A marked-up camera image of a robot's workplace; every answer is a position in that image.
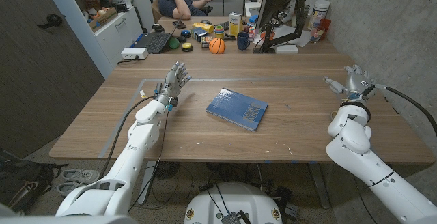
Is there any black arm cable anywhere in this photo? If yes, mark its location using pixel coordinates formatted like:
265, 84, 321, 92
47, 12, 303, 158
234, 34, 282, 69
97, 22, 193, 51
384, 85, 437, 137
98, 96, 158, 180

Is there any blue box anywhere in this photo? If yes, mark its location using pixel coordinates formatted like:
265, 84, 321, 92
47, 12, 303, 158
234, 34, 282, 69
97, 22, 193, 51
191, 27, 209, 43

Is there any white sneaker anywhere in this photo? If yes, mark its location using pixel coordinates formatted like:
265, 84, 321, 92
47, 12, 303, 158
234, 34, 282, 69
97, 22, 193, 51
61, 168, 100, 184
56, 182, 86, 198

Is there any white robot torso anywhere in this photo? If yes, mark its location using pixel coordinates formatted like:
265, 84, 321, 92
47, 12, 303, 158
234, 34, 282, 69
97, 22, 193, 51
184, 182, 283, 224

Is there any white power box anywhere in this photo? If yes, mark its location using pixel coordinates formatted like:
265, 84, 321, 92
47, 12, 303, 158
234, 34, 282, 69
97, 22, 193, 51
120, 47, 150, 61

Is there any small orange basketball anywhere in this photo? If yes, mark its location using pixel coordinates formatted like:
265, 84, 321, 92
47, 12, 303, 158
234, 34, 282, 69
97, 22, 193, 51
208, 38, 227, 55

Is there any cardboard box with items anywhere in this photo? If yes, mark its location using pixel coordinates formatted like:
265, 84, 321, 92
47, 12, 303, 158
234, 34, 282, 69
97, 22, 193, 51
87, 6, 119, 33

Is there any flat white box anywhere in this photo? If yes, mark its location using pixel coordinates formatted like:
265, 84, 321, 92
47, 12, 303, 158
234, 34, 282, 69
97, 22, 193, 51
274, 44, 300, 55

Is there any yellow snack bag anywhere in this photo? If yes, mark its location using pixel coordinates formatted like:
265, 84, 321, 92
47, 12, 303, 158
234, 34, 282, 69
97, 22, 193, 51
191, 22, 215, 34

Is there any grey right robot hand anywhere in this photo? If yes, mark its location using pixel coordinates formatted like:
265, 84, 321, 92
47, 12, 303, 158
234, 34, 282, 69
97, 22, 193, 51
322, 64, 389, 102

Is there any yellow and white carton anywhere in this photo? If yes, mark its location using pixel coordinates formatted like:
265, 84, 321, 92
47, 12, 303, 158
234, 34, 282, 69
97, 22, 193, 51
229, 12, 243, 36

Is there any dark blue mug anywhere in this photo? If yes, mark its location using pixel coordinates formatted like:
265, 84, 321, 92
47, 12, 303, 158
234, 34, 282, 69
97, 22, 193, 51
236, 31, 251, 51

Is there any black laptop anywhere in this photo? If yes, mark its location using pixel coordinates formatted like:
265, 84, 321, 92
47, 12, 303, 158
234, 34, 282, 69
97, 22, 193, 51
135, 14, 185, 55

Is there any black backpack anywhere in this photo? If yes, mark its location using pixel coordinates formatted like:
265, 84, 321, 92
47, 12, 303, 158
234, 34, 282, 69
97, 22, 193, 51
0, 148, 69, 214

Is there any blue book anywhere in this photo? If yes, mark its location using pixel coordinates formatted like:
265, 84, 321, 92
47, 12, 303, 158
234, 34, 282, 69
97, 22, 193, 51
206, 87, 269, 132

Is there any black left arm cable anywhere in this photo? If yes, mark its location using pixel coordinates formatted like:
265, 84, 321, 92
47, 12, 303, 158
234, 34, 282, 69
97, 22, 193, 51
98, 96, 158, 180

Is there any black floor fan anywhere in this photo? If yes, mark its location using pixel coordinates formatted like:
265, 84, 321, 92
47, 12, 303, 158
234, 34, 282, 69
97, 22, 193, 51
153, 161, 181, 180

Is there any white shelf cabinet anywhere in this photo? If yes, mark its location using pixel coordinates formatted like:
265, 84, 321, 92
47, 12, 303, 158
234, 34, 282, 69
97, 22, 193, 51
38, 0, 144, 80

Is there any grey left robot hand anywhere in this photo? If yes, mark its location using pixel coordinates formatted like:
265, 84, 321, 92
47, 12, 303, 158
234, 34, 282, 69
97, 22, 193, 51
155, 60, 193, 109

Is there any dark wooden door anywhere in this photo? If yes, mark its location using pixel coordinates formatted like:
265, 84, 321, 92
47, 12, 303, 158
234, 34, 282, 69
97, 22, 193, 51
0, 0, 106, 159

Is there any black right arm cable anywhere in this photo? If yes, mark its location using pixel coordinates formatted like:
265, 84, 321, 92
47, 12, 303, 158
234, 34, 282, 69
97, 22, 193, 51
384, 85, 437, 137

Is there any black door handle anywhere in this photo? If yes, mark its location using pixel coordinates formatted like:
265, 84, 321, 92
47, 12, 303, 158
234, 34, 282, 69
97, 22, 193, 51
36, 13, 64, 29

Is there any white canister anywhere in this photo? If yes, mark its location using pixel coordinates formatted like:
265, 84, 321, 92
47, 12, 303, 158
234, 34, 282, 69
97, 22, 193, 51
307, 0, 331, 31

